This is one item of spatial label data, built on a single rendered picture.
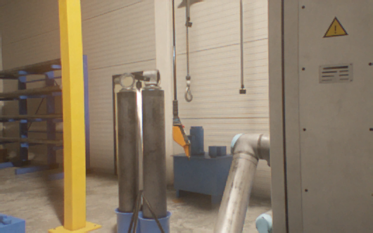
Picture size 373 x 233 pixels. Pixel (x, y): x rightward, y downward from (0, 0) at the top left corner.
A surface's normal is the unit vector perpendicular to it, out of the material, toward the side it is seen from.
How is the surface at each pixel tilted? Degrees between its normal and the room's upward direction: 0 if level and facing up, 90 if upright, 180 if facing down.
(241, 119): 90
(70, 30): 90
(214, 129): 90
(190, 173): 90
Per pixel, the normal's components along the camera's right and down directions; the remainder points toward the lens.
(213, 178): -0.63, 0.02
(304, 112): -0.32, 0.01
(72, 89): 0.78, -0.01
